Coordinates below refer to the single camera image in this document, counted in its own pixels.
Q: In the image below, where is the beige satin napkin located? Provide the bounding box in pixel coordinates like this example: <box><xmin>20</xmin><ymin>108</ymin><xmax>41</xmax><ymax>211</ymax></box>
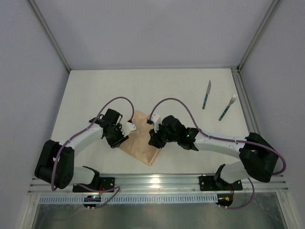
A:
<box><xmin>119</xmin><ymin>111</ymin><xmax>160</xmax><ymax>166</ymax></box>

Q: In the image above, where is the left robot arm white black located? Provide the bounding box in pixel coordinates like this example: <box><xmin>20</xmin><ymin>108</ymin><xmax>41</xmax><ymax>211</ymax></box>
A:
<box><xmin>34</xmin><ymin>109</ymin><xmax>136</xmax><ymax>192</ymax></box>

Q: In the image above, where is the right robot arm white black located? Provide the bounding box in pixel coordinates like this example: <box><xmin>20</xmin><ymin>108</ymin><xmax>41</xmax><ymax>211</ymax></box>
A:
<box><xmin>147</xmin><ymin>114</ymin><xmax>279</xmax><ymax>190</ymax></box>

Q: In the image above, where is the left controller board with led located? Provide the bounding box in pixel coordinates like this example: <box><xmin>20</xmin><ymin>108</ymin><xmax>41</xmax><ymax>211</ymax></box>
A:
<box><xmin>83</xmin><ymin>195</ymin><xmax>101</xmax><ymax>208</ymax></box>

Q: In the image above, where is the right controller board yellow plug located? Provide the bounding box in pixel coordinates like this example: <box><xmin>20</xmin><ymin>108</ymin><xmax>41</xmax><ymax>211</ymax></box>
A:
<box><xmin>216</xmin><ymin>194</ymin><xmax>234</xmax><ymax>208</ymax></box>

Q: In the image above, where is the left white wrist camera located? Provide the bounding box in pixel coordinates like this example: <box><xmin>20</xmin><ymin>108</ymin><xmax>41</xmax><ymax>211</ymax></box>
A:
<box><xmin>122</xmin><ymin>122</ymin><xmax>137</xmax><ymax>135</ymax></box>

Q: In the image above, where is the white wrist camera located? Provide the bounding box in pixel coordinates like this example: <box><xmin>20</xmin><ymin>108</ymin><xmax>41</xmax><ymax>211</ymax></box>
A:
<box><xmin>147</xmin><ymin>114</ymin><xmax>162</xmax><ymax>133</ymax></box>
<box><xmin>122</xmin><ymin>122</ymin><xmax>137</xmax><ymax>135</ymax></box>

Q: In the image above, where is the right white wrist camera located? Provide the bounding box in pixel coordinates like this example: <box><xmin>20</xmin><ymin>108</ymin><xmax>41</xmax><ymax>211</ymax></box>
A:
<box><xmin>147</xmin><ymin>114</ymin><xmax>162</xmax><ymax>133</ymax></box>

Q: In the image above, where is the green handled knife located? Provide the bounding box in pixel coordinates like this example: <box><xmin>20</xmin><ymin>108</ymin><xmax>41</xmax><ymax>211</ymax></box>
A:
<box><xmin>202</xmin><ymin>81</ymin><xmax>212</xmax><ymax>109</ymax></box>

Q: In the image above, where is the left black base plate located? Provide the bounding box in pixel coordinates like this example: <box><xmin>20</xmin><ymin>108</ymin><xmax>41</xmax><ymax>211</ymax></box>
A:
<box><xmin>72</xmin><ymin>176</ymin><xmax>115</xmax><ymax>193</ymax></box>

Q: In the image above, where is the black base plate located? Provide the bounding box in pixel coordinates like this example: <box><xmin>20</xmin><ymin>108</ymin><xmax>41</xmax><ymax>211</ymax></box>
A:
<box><xmin>72</xmin><ymin>176</ymin><xmax>115</xmax><ymax>193</ymax></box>
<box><xmin>198</xmin><ymin>175</ymin><xmax>243</xmax><ymax>191</ymax></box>

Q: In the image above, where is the front aluminium rail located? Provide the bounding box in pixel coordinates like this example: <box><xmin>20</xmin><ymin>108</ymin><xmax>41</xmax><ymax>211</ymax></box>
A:
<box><xmin>27</xmin><ymin>173</ymin><xmax>289</xmax><ymax>194</ymax></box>

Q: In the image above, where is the aluminium rail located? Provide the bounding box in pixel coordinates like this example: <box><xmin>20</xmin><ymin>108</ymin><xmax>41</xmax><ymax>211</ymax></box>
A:
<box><xmin>27</xmin><ymin>173</ymin><xmax>289</xmax><ymax>194</ymax></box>
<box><xmin>230</xmin><ymin>67</ymin><xmax>273</xmax><ymax>172</ymax></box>

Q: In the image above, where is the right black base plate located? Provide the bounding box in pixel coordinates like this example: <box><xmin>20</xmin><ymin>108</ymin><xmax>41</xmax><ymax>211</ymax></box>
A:
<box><xmin>198</xmin><ymin>175</ymin><xmax>243</xmax><ymax>191</ymax></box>

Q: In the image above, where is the green handled fork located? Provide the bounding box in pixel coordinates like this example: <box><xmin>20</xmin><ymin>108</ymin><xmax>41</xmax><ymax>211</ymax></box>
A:
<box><xmin>218</xmin><ymin>94</ymin><xmax>238</xmax><ymax>121</ymax></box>

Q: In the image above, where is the right side aluminium rail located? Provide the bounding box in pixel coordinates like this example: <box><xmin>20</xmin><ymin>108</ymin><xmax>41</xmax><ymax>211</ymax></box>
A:
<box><xmin>230</xmin><ymin>67</ymin><xmax>273</xmax><ymax>172</ymax></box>

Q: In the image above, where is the slotted grey cable duct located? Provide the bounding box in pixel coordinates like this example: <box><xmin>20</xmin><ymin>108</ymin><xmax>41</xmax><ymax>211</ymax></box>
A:
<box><xmin>38</xmin><ymin>193</ymin><xmax>217</xmax><ymax>204</ymax></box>

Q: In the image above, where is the left corner aluminium post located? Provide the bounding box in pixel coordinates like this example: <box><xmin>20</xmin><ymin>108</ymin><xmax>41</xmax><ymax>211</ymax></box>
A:
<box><xmin>26</xmin><ymin>0</ymin><xmax>71</xmax><ymax>73</ymax></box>

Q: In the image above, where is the corner aluminium post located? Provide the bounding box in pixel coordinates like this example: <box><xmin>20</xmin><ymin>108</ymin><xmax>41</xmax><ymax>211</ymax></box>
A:
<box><xmin>26</xmin><ymin>0</ymin><xmax>71</xmax><ymax>73</ymax></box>
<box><xmin>237</xmin><ymin>0</ymin><xmax>282</xmax><ymax>71</ymax></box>

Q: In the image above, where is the right corner aluminium post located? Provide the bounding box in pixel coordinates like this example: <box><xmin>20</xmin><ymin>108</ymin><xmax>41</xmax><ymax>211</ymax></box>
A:
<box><xmin>237</xmin><ymin>0</ymin><xmax>282</xmax><ymax>71</ymax></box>

